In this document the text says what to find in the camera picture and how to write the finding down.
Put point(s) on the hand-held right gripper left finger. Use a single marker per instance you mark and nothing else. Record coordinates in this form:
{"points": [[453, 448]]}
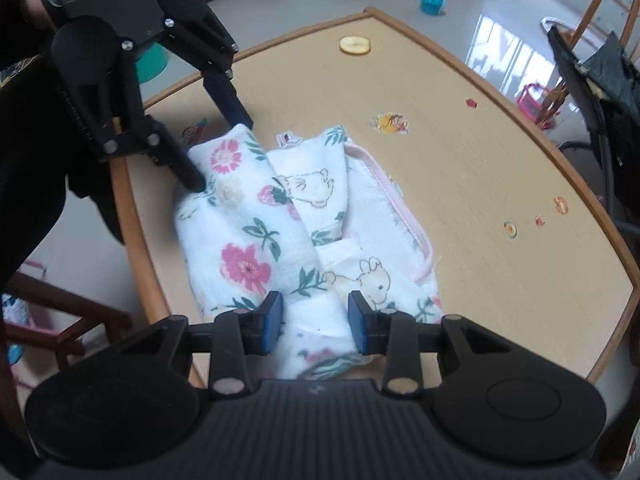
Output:
{"points": [[272, 322]]}

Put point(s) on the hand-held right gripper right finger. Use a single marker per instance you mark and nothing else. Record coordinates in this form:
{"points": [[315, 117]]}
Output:
{"points": [[357, 322]]}

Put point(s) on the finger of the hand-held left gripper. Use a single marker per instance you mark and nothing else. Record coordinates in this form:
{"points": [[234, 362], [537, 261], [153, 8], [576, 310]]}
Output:
{"points": [[230, 100], [185, 175]]}

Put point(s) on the white floral baby shirt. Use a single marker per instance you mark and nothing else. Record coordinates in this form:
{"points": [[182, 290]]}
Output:
{"points": [[240, 240]]}

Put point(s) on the teal plastic basin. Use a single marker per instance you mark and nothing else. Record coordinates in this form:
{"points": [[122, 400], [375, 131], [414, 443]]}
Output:
{"points": [[155, 65]]}

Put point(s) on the person's black jacket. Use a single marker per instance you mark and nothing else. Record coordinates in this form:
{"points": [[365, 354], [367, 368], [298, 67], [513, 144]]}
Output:
{"points": [[40, 170]]}

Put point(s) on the yellow cartoon sticker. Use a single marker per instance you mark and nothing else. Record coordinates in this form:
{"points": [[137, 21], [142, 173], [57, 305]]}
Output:
{"points": [[390, 123]]}

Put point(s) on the dark wooden chair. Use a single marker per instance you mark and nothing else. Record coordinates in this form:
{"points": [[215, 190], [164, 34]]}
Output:
{"points": [[75, 312]]}

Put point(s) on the blue toy bucket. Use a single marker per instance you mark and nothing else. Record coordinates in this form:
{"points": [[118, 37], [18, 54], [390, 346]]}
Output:
{"points": [[431, 4]]}

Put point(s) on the round orange sticker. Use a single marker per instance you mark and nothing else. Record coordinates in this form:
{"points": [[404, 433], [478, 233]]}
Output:
{"points": [[561, 204]]}

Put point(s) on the pink toy drum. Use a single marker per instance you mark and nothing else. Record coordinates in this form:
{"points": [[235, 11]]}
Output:
{"points": [[530, 102]]}

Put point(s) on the grey recliner chair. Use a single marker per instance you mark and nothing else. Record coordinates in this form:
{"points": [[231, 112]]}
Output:
{"points": [[615, 90]]}

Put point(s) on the wooden stool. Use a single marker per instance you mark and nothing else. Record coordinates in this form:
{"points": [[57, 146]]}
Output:
{"points": [[594, 5]]}

